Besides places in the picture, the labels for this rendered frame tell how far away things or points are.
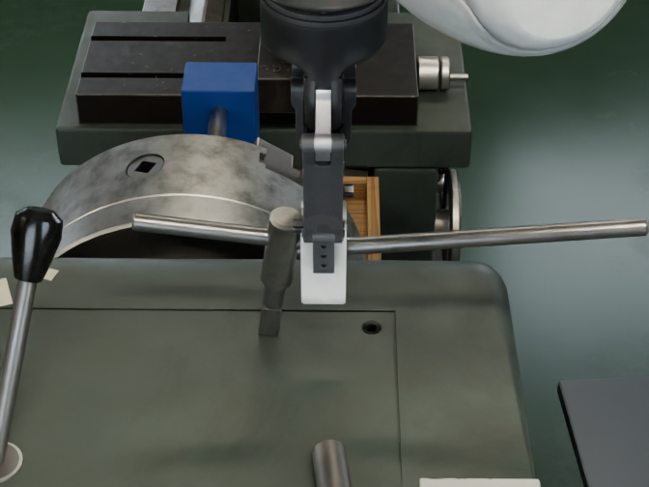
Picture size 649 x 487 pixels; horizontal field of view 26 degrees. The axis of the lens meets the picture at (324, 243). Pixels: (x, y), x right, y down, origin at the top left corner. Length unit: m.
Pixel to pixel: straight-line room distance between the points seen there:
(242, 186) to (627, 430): 0.66
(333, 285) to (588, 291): 2.07
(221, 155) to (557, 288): 1.85
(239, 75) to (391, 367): 0.64
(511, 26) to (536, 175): 2.71
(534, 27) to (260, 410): 0.44
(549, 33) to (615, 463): 1.08
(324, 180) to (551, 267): 2.22
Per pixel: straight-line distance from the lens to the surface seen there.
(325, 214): 0.86
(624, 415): 1.68
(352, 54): 0.81
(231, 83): 1.53
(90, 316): 1.03
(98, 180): 1.22
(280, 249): 0.93
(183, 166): 1.19
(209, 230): 0.93
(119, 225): 1.15
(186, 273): 1.06
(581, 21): 0.60
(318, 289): 0.94
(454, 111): 1.82
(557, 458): 2.65
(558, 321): 2.91
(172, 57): 1.85
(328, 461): 0.89
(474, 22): 0.59
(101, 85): 1.81
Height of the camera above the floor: 1.94
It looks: 39 degrees down
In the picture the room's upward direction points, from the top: straight up
